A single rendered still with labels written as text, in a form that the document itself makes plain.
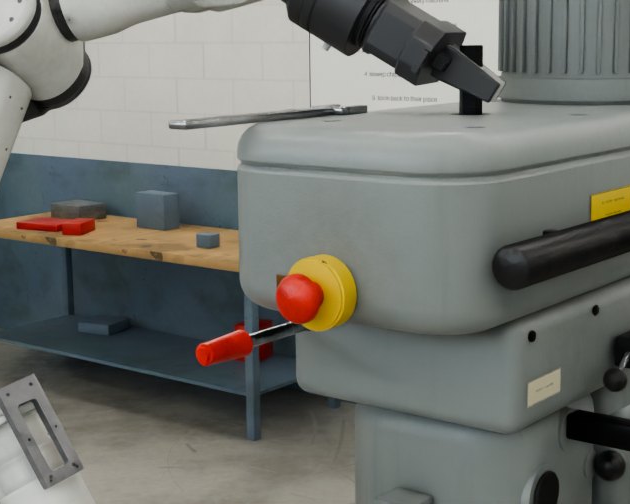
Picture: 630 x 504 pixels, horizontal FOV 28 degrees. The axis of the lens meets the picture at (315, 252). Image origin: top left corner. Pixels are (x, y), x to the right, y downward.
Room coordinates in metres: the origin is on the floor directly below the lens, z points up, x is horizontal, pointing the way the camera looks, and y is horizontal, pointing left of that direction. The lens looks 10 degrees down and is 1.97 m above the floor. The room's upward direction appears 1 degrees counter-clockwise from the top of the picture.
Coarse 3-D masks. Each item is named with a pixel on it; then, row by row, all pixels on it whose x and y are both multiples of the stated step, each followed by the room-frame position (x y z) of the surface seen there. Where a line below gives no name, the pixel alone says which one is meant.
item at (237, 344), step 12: (288, 324) 1.11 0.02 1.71; (300, 324) 1.12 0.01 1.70; (228, 336) 1.04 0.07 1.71; (240, 336) 1.05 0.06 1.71; (252, 336) 1.07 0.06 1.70; (264, 336) 1.08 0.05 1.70; (276, 336) 1.09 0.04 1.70; (204, 348) 1.02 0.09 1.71; (216, 348) 1.02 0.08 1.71; (228, 348) 1.03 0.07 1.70; (240, 348) 1.04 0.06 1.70; (204, 360) 1.02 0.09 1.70; (216, 360) 1.02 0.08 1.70; (228, 360) 1.04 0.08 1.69
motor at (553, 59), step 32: (512, 0) 1.33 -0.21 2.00; (544, 0) 1.30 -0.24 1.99; (576, 0) 1.28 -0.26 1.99; (608, 0) 1.27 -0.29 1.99; (512, 32) 1.33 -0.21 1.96; (544, 32) 1.30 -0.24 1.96; (576, 32) 1.28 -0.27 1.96; (608, 32) 1.27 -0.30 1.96; (512, 64) 1.33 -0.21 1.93; (544, 64) 1.30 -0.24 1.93; (576, 64) 1.28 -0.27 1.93; (608, 64) 1.27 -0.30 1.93; (512, 96) 1.32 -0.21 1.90; (544, 96) 1.29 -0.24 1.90; (576, 96) 1.27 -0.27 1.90; (608, 96) 1.27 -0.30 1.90
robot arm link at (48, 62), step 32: (64, 0) 1.24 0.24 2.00; (96, 0) 1.23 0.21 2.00; (128, 0) 1.23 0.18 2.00; (160, 0) 1.23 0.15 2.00; (64, 32) 1.25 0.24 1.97; (96, 32) 1.25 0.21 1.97; (0, 64) 1.23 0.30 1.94; (32, 64) 1.23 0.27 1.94; (64, 64) 1.26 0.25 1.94; (32, 96) 1.27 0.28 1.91; (64, 96) 1.28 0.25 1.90
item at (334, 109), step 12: (312, 108) 1.16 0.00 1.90; (324, 108) 1.16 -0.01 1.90; (336, 108) 1.17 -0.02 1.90; (348, 108) 1.18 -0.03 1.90; (360, 108) 1.19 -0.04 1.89; (180, 120) 1.02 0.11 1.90; (192, 120) 1.02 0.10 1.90; (204, 120) 1.03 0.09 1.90; (216, 120) 1.04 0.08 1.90; (228, 120) 1.05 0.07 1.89; (240, 120) 1.06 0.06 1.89; (252, 120) 1.08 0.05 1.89; (264, 120) 1.09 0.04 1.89; (276, 120) 1.11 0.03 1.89
